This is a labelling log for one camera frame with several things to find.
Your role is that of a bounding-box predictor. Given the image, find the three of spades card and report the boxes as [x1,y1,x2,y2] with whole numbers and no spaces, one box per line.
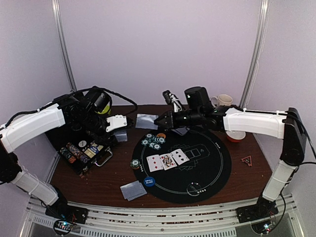
[171,149,190,165]

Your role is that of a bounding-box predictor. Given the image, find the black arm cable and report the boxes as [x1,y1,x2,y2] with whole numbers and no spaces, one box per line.
[0,85,138,129]

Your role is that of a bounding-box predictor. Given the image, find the black poker chip case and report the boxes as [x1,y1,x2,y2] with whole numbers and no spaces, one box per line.
[45,125,118,176]

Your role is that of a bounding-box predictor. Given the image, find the aluminium frame post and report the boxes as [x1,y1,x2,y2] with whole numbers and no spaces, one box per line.
[239,0,270,108]
[51,0,77,92]

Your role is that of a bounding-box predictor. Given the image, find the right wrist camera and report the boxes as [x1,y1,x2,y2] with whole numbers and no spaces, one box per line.
[184,86,214,110]

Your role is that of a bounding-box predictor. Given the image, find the stack of poker chips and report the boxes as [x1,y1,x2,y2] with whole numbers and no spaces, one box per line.
[130,159,140,169]

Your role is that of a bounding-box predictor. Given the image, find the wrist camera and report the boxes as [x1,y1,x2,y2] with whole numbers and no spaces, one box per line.
[84,86,112,112]
[184,86,214,110]

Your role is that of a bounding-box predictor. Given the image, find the orange big blind button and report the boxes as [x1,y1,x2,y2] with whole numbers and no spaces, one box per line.
[157,133,166,138]

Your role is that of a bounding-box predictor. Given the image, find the red black triangular holder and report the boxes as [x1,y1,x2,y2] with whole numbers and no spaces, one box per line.
[241,156,252,167]

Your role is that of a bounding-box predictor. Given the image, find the right aluminium frame post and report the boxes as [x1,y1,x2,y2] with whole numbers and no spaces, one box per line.
[239,0,270,108]

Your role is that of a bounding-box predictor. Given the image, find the front row poker chips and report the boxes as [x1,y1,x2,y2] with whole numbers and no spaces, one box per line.
[59,143,90,164]

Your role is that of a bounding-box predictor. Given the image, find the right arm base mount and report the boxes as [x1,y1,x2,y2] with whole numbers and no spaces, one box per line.
[236,204,279,235]

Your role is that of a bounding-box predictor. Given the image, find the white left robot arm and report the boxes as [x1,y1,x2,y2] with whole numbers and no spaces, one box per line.
[0,134,55,211]

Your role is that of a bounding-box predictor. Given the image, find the blue green poker chips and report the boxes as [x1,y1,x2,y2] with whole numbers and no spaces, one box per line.
[141,133,166,150]

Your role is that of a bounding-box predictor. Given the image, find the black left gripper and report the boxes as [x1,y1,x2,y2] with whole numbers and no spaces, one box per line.
[76,110,118,145]

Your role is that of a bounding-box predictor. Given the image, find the dealt cards back pile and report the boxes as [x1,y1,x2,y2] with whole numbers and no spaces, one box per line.
[173,127,190,136]

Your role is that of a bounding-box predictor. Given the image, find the clear dealer button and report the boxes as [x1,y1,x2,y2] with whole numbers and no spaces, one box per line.
[186,182,203,197]

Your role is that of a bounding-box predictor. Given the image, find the dealt cards front pile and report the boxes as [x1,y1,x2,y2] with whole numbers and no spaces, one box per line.
[120,181,147,201]

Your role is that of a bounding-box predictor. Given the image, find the white patterned mug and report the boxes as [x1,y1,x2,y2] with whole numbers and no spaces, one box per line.
[210,94,233,107]

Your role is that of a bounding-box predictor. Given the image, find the three of diamonds card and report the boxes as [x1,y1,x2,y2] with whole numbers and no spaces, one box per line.
[146,155,163,172]

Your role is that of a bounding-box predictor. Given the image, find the orange white bowl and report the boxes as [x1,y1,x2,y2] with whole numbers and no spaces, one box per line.
[226,131,246,143]

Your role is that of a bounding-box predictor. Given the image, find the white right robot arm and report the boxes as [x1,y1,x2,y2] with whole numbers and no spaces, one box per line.
[154,106,307,218]

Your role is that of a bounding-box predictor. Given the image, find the grey cloth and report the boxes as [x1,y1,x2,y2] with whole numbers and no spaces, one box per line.
[114,130,128,143]

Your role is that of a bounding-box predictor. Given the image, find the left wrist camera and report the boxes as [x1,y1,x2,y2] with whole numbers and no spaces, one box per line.
[84,86,112,112]

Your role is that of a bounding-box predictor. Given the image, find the white round dealer chip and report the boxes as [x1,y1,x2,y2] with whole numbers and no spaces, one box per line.
[78,140,87,148]

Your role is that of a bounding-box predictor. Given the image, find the green bowl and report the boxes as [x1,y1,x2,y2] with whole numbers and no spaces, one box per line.
[96,103,111,116]

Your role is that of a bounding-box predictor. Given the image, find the left aluminium frame post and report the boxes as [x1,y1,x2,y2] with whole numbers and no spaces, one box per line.
[51,0,77,92]

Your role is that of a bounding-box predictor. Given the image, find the round black poker mat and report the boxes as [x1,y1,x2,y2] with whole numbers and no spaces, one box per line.
[132,126,232,204]

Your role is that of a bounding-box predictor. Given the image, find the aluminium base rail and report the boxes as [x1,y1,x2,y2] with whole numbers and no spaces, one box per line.
[18,195,308,237]

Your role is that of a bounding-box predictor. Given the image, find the queen of hearts card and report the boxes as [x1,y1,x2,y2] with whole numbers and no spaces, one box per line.
[159,154,177,170]

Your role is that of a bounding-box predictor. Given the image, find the blue small blind button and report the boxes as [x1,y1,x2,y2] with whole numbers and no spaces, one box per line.
[143,177,156,187]

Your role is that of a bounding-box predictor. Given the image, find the texas holdem card deck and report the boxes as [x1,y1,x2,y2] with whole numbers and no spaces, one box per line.
[83,143,104,158]

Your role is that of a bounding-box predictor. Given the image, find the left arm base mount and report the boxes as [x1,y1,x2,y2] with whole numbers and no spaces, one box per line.
[45,205,88,237]

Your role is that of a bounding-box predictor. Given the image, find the dealt cards pile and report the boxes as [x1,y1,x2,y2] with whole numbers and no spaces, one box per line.
[120,181,147,201]
[173,127,190,136]

